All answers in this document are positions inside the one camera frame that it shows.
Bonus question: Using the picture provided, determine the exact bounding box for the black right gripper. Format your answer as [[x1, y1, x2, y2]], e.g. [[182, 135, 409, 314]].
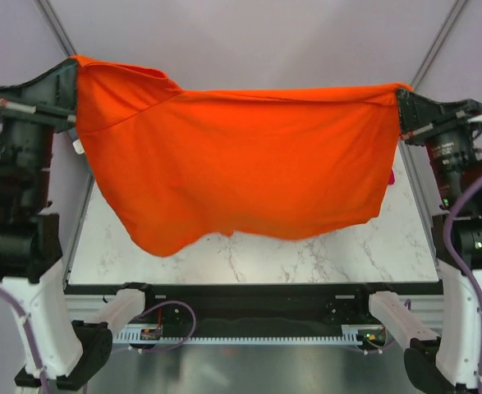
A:
[[397, 86, 482, 206]]

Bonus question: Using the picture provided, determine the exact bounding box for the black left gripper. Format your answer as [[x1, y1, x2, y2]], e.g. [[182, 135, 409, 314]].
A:
[[0, 55, 81, 201]]

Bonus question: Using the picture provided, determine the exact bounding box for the magenta t shirt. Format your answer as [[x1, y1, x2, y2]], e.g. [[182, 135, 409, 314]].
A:
[[388, 169, 395, 186]]

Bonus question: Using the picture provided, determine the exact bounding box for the orange t shirt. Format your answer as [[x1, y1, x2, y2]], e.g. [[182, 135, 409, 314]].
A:
[[76, 56, 402, 257]]

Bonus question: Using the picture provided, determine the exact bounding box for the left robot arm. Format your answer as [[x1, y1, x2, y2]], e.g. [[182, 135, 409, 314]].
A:
[[0, 59, 158, 392]]

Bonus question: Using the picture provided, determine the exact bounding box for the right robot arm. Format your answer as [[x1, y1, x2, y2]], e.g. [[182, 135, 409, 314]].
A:
[[353, 89, 482, 393]]

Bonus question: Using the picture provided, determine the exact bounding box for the left aluminium frame post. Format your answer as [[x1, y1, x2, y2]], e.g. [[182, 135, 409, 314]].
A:
[[34, 0, 76, 56]]

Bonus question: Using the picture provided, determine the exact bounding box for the aluminium frame post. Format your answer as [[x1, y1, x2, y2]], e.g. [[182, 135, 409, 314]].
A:
[[34, 0, 76, 56], [411, 0, 470, 89]]

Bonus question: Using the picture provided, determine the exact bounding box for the right aluminium frame post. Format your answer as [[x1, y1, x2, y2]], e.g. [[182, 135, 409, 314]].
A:
[[411, 0, 470, 89]]

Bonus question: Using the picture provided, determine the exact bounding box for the white slotted cable duct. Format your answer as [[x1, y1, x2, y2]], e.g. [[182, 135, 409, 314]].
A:
[[112, 324, 363, 346]]

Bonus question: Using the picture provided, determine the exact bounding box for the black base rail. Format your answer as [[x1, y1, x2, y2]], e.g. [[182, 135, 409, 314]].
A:
[[65, 282, 445, 339]]

